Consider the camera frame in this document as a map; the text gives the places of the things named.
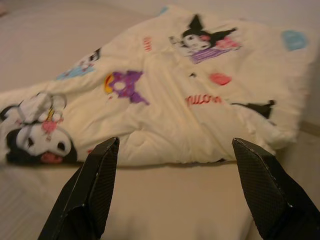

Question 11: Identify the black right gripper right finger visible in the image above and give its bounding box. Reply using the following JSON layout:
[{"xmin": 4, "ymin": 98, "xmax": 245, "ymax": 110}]
[{"xmin": 231, "ymin": 138, "xmax": 320, "ymax": 240}]

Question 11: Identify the cream sheeted mattress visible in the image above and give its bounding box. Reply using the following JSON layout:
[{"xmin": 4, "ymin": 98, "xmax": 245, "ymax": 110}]
[{"xmin": 0, "ymin": 0, "xmax": 320, "ymax": 240}]

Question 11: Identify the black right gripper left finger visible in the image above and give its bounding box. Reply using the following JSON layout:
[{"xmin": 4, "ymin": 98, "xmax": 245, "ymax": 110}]
[{"xmin": 38, "ymin": 136, "xmax": 120, "ymax": 240}]

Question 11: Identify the cream cartoon print blanket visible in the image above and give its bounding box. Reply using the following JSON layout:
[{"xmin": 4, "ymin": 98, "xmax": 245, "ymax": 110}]
[{"xmin": 0, "ymin": 4, "xmax": 316, "ymax": 167}]

